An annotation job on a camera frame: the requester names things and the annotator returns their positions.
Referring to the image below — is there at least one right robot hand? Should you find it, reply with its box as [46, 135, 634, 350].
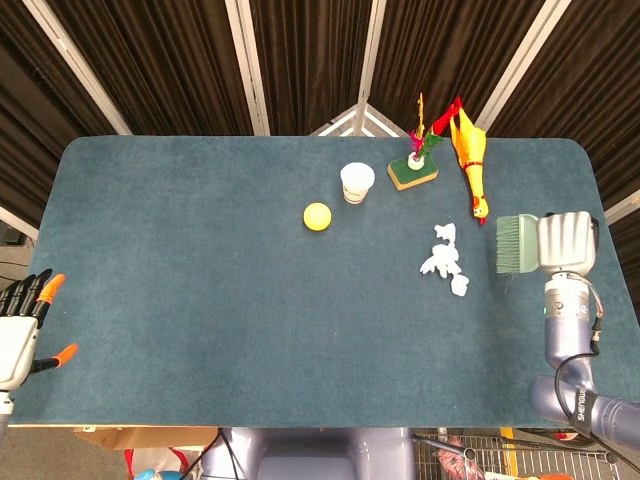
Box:
[536, 210, 600, 278]

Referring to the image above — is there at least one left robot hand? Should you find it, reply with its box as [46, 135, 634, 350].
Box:
[0, 268, 80, 393]

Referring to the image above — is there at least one light green hand brush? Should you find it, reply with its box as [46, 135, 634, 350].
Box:
[495, 213, 542, 294]

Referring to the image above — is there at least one long white paper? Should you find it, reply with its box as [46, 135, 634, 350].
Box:
[418, 257, 462, 280]

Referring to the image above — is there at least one yellow rubber chicken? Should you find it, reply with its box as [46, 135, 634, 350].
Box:
[448, 107, 492, 226]

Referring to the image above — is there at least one brown cardboard box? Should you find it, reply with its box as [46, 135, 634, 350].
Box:
[73, 425, 220, 452]

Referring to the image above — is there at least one green and yellow sponge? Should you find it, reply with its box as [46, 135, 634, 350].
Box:
[386, 155, 440, 192]

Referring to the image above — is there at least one colourful feather shuttlecock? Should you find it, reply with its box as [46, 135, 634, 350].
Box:
[407, 91, 464, 171]

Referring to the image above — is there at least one red and white bag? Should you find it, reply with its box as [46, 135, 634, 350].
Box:
[123, 446, 204, 480]

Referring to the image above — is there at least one blue felt table mat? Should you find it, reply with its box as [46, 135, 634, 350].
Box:
[7, 134, 629, 430]

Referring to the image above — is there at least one blue round object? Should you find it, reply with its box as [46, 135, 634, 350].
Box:
[132, 467, 182, 480]

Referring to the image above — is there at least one white paper cup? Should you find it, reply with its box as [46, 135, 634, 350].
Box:
[339, 163, 376, 206]

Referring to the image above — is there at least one yellow ball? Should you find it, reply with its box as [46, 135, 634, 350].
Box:
[302, 202, 333, 233]

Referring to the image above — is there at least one grey robot torso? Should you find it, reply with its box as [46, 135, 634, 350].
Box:
[199, 427, 416, 480]

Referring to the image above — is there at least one dark brown curtain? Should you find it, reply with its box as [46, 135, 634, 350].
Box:
[0, 0, 640, 281]

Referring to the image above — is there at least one white frame pole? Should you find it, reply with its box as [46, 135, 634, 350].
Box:
[356, 0, 389, 107]
[22, 0, 133, 136]
[603, 188, 640, 225]
[224, 0, 272, 137]
[0, 205, 40, 241]
[473, 0, 572, 132]

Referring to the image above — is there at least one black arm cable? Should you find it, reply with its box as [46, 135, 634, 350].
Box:
[553, 349, 601, 436]

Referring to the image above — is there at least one metal wire cart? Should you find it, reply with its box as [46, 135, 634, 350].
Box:
[412, 428, 624, 480]

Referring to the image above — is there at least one black torso cable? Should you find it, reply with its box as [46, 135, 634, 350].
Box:
[199, 427, 251, 480]

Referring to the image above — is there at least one white frame base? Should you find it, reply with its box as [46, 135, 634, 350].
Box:
[308, 102, 410, 138]

